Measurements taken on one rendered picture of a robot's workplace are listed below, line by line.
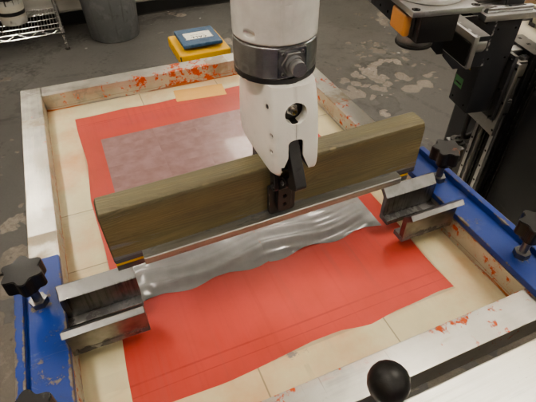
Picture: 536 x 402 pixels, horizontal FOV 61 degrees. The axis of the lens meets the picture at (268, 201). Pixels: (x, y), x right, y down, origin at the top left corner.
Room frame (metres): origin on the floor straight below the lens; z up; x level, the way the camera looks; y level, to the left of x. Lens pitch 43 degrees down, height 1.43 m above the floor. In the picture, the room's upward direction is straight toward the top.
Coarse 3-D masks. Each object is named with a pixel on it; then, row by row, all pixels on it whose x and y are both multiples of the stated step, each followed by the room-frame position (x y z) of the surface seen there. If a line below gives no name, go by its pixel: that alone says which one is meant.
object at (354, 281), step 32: (224, 96) 0.85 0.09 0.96; (224, 128) 0.72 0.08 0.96; (224, 160) 0.62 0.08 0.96; (384, 224) 0.47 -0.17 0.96; (288, 256) 0.41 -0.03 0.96; (320, 256) 0.41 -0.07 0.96; (352, 256) 0.41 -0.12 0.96; (384, 256) 0.41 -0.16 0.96; (416, 256) 0.41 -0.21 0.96; (288, 288) 0.35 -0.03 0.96; (320, 288) 0.35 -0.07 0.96; (352, 288) 0.35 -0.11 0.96; (384, 288) 0.35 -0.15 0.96; (416, 288) 0.35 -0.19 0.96; (320, 320) 0.31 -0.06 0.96; (352, 320) 0.31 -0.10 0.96
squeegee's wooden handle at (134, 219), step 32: (352, 128) 0.44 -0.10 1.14; (384, 128) 0.44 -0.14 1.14; (416, 128) 0.45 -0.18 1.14; (256, 160) 0.39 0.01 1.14; (320, 160) 0.40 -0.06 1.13; (352, 160) 0.42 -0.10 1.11; (384, 160) 0.44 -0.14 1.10; (128, 192) 0.34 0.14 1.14; (160, 192) 0.34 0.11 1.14; (192, 192) 0.34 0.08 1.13; (224, 192) 0.36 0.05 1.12; (256, 192) 0.37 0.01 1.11; (320, 192) 0.40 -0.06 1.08; (128, 224) 0.32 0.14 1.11; (160, 224) 0.33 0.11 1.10; (192, 224) 0.34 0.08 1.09; (224, 224) 0.36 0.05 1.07; (128, 256) 0.31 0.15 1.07
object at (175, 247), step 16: (384, 176) 0.43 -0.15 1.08; (400, 176) 0.43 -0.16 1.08; (336, 192) 0.41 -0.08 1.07; (352, 192) 0.41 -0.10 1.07; (368, 192) 0.41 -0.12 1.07; (304, 208) 0.38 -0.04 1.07; (320, 208) 0.39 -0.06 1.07; (240, 224) 0.36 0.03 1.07; (256, 224) 0.36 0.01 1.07; (176, 240) 0.33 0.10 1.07; (192, 240) 0.33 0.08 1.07; (208, 240) 0.33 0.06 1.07; (144, 256) 0.31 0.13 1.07; (160, 256) 0.31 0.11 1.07
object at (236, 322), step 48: (96, 144) 0.67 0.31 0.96; (144, 144) 0.67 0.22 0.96; (192, 144) 0.67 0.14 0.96; (96, 192) 0.54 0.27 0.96; (240, 288) 0.35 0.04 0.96; (144, 336) 0.29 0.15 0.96; (192, 336) 0.29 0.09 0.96; (240, 336) 0.29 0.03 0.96; (288, 336) 0.29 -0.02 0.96; (144, 384) 0.23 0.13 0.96; (192, 384) 0.23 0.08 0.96
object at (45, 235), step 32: (192, 64) 0.92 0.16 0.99; (224, 64) 0.93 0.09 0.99; (32, 96) 0.78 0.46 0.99; (64, 96) 0.80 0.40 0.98; (96, 96) 0.82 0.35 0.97; (320, 96) 0.81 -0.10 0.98; (32, 128) 0.67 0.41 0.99; (32, 160) 0.58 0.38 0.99; (32, 192) 0.50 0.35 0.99; (32, 224) 0.44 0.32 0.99; (32, 256) 0.38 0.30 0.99; (64, 256) 0.40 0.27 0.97; (480, 256) 0.39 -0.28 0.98; (512, 288) 0.34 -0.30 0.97; (480, 320) 0.29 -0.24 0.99; (512, 320) 0.29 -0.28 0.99; (384, 352) 0.25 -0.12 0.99; (416, 352) 0.25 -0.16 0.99; (448, 352) 0.25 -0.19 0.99; (480, 352) 0.26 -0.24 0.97; (320, 384) 0.21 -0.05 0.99; (352, 384) 0.21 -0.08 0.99; (416, 384) 0.22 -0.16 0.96
